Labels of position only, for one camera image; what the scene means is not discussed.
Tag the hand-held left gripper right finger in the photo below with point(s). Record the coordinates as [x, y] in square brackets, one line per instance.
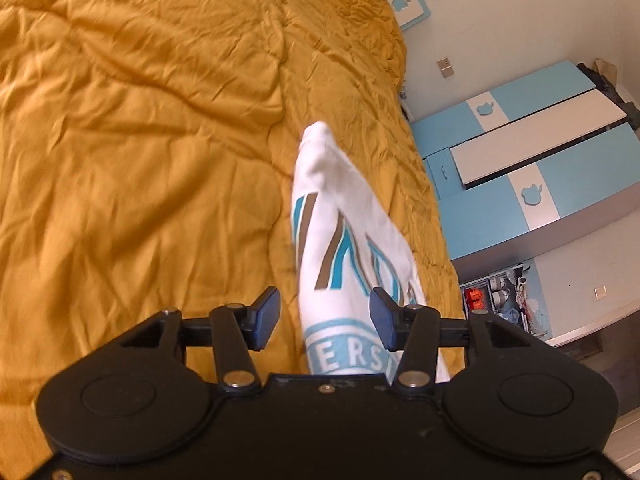
[381, 319]

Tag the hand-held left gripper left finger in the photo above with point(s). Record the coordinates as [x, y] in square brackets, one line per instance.
[267, 317]

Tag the white shirt with teal print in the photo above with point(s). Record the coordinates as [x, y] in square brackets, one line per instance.
[325, 170]

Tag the cluttered blue cubby shelf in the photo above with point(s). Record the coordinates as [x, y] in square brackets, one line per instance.
[505, 300]

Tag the blue and white wardrobe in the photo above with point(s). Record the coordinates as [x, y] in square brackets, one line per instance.
[500, 220]

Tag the yellow quilt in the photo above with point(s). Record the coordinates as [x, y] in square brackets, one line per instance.
[150, 160]

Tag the metal wall switch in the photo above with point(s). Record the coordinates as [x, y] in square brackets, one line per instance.
[445, 66]

